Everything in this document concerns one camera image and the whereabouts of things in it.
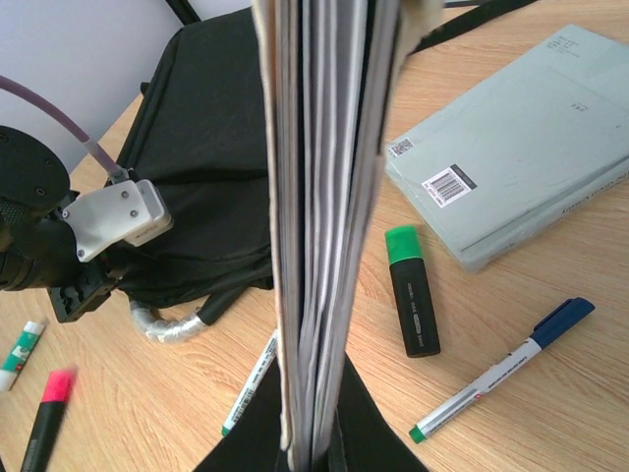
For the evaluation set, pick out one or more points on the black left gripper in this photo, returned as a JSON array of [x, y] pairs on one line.
[[86, 292]]

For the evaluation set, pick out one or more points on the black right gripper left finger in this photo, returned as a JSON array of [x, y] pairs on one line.
[[253, 444]]

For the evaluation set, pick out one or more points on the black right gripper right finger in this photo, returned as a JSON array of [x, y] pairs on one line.
[[362, 441]]

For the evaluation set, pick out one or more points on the black student backpack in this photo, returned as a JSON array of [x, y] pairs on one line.
[[200, 139]]

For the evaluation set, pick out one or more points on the dog picture book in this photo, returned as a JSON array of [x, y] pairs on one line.
[[328, 70]]

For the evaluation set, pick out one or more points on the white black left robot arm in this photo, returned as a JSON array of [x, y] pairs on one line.
[[38, 248]]

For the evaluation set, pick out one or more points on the green cap white marker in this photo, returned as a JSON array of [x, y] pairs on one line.
[[257, 373]]

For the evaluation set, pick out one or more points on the green white glue stick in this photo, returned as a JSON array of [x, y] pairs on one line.
[[20, 352]]

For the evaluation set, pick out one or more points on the pink black highlighter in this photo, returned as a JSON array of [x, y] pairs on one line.
[[48, 419]]

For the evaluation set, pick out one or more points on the green black highlighter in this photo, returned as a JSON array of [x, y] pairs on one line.
[[412, 296]]

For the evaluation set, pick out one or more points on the blue cap white marker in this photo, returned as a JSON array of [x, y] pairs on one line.
[[545, 332]]

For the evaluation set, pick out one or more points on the grey hardcover book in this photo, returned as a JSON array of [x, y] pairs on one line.
[[508, 158]]

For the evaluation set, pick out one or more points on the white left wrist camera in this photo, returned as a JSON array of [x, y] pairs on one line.
[[132, 212]]

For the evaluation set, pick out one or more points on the black enclosure frame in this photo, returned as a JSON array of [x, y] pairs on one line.
[[184, 11]]

